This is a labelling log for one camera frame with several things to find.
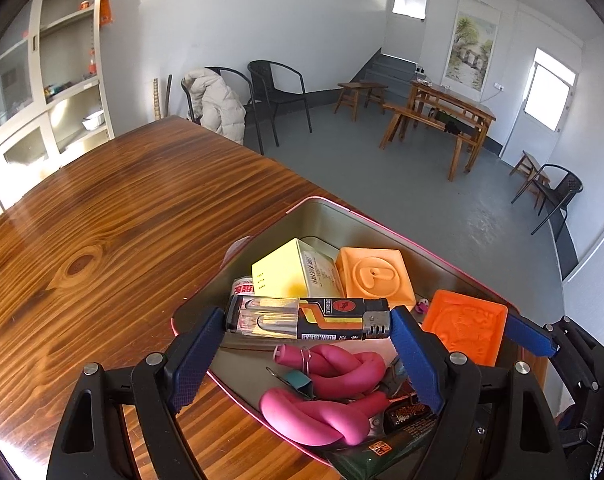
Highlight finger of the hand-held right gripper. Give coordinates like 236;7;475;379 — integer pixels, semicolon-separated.
505;311;557;358

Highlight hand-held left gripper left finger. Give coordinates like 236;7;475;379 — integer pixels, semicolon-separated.
46;306;225;480

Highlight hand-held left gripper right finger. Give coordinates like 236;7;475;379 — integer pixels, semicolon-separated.
391;305;570;480

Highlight silver metal clamp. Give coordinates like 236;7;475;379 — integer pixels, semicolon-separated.
367;355;414;436

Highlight orange embossed toy cube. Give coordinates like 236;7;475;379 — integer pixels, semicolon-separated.
421;289;509;368

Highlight white red printed packet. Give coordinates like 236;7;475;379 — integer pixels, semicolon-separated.
230;275;257;306

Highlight black lighter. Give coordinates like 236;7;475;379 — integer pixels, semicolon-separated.
224;294;394;343

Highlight teal binder clip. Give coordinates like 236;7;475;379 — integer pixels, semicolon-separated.
266;347;317;392

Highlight pink knotted foam rope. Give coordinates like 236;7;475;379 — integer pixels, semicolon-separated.
259;342;408;448

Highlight yellow green small box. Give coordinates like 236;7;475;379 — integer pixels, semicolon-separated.
251;237;345;301

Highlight pink tin box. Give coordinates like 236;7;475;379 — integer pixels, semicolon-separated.
171;196;548;480

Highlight dark printed sachet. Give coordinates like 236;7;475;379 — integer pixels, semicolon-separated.
384;402;436;433

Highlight light orange toy cube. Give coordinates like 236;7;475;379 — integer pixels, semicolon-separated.
336;246;417;313

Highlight black metal chair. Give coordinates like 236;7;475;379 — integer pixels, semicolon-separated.
511;164;584;236
181;66;266;156
247;60;313;149

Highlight small wooden stool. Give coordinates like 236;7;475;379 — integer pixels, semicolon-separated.
509;150;553;196

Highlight white door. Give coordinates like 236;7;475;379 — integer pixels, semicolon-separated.
502;5;599;171

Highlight beige puffer jacket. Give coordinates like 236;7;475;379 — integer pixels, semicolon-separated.
182;69;247;146

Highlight grey stairs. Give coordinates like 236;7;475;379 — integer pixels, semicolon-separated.
364;49;423;86

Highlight hanging scroll painting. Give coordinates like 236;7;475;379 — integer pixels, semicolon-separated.
444;0;501;93

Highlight beige glass door cabinet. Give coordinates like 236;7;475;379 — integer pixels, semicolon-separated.
0;0;117;221

